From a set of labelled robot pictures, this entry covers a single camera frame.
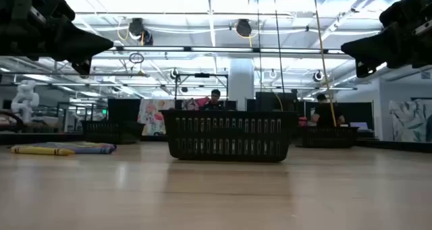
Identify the floral patterned cloth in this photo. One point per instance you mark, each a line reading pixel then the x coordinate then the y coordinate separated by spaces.
pixel 152 117

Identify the colourful patchwork cloth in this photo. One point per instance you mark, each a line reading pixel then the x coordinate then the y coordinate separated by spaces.
pixel 199 103

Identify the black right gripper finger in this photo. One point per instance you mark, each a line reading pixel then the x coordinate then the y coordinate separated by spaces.
pixel 364 69
pixel 374 46

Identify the person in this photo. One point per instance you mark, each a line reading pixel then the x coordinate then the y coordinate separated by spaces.
pixel 325 117
pixel 215 98

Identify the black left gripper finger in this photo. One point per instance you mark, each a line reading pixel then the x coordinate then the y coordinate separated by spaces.
pixel 83 66
pixel 77 41

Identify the black cabinet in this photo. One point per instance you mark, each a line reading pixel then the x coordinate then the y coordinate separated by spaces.
pixel 273 102

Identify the white pillar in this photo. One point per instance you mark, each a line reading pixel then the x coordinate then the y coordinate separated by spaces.
pixel 241 85

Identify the yellow crayon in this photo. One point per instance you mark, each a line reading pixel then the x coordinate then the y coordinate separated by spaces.
pixel 40 150

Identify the red orange container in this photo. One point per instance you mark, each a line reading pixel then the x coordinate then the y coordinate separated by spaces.
pixel 303 121

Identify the leaf patterned wall panel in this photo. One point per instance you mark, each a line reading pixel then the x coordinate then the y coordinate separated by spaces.
pixel 410 122

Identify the black partition panel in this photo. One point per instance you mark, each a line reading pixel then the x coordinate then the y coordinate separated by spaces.
pixel 123 110

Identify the black metal frame stand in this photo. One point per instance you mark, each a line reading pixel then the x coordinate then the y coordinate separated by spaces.
pixel 202 75

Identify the overhead light bar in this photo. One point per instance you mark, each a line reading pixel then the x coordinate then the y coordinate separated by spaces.
pixel 219 49

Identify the white robot figure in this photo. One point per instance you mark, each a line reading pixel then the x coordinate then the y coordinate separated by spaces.
pixel 24 100

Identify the black slotted plastic basket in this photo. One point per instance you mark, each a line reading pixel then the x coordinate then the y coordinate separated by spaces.
pixel 229 133
pixel 113 122
pixel 327 128

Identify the laptop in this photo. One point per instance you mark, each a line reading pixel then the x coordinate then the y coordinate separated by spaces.
pixel 359 125

